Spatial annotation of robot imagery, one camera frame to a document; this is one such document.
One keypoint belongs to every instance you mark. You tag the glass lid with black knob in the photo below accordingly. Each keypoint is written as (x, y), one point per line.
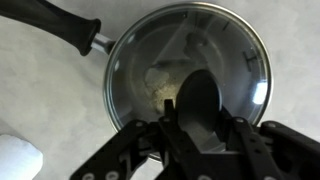
(196, 66)

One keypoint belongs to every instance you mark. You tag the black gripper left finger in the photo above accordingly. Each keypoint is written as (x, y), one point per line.
(125, 152)

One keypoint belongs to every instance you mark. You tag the white cloth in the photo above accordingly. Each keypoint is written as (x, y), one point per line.
(19, 159)

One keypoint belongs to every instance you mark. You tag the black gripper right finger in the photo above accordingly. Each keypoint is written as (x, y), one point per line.
(272, 151)

